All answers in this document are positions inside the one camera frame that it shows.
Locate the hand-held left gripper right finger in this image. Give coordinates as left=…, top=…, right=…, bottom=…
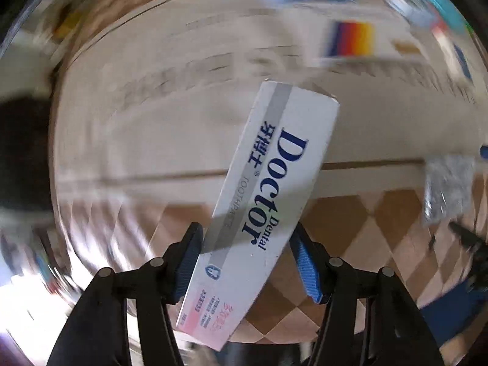
left=288, top=223, right=445, bottom=366

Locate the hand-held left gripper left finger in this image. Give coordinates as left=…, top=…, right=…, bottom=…
left=46, top=222, right=204, bottom=366

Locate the silver foil packet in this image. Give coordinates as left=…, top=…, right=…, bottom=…
left=422, top=156, right=475, bottom=226

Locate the white toothpaste box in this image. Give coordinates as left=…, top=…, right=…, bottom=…
left=176, top=79, right=340, bottom=351

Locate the blue foam board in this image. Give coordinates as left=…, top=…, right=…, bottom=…
left=419, top=286, right=485, bottom=355

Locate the brown checkered tablecloth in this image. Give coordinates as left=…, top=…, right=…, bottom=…
left=49, top=0, right=477, bottom=346

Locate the rainbow striped packet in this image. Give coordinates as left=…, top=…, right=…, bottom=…
left=322, top=19, right=376, bottom=59

